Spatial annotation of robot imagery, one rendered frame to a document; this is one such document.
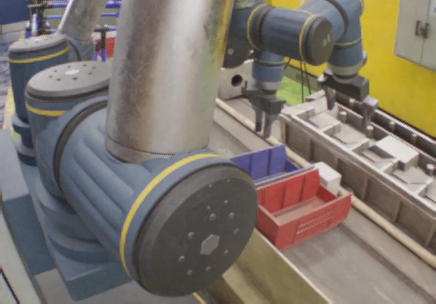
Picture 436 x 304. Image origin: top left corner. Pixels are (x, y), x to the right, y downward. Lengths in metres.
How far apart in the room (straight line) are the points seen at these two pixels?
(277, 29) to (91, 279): 0.63
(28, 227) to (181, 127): 0.52
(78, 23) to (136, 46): 0.87
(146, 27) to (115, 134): 0.13
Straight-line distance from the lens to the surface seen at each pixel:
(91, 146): 0.49
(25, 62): 1.02
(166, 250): 0.40
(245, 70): 2.22
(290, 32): 0.72
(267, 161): 1.44
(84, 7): 1.24
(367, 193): 1.41
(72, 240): 0.75
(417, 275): 1.24
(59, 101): 0.59
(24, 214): 0.81
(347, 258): 1.20
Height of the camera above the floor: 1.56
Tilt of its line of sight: 26 degrees down
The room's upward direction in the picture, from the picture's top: 3 degrees clockwise
